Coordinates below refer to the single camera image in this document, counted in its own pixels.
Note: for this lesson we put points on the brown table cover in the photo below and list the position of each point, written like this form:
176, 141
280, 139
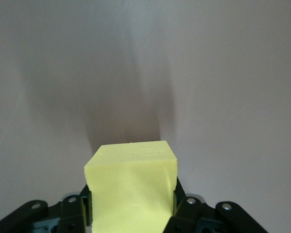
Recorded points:
145, 72

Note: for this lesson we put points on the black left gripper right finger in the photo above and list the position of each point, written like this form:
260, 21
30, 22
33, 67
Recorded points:
186, 211

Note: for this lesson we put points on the yellow foam cube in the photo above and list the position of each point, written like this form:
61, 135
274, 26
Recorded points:
131, 174

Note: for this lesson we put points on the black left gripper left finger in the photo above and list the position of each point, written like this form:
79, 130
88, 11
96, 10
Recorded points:
72, 213

